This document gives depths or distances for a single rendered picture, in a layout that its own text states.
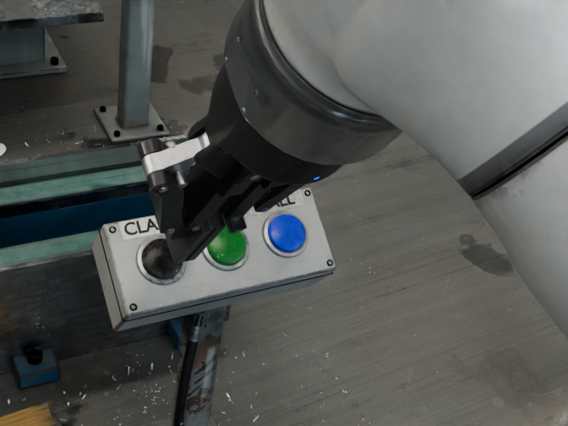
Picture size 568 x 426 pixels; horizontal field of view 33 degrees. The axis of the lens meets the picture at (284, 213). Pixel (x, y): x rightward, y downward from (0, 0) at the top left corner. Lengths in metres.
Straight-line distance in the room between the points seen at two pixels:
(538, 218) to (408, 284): 0.82
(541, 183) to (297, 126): 0.12
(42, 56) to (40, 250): 0.54
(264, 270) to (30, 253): 0.28
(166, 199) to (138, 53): 0.74
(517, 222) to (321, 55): 0.09
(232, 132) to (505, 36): 0.18
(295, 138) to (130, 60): 0.84
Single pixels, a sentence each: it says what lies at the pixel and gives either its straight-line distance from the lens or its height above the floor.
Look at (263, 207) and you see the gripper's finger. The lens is 0.57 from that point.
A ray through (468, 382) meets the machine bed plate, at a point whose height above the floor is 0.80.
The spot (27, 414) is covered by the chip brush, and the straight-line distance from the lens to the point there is 0.92.
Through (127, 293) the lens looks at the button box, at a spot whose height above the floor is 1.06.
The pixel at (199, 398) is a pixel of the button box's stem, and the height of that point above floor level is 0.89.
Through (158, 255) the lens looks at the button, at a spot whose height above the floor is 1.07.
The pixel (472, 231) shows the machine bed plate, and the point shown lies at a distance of 1.22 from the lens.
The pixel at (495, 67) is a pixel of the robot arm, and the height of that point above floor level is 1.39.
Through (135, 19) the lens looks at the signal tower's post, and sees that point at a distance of 1.19.
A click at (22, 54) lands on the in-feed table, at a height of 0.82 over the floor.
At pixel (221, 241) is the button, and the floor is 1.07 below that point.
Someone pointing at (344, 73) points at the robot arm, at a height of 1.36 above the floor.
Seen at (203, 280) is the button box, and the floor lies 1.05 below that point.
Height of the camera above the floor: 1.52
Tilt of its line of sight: 38 degrees down
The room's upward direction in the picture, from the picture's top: 10 degrees clockwise
